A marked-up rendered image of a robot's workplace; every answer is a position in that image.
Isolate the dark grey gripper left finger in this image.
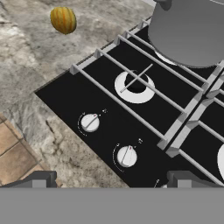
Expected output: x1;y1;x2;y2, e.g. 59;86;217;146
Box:
0;171;58;189

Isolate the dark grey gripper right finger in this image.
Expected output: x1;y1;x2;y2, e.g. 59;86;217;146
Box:
166;171;221;189

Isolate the grey metal pot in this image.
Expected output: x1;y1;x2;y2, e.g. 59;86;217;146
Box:
147;0;224;69

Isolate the yellow striped squash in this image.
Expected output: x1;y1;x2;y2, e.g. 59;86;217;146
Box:
50;6;78;35

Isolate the grey hob grate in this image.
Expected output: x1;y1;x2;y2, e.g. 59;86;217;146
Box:
164;69;224;187
69;17;224;151

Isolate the white hob knob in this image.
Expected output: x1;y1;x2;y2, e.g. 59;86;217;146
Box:
80;113;101;133
116;145;138;169

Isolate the black gas hob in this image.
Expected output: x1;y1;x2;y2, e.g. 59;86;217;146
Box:
34;17;224;189

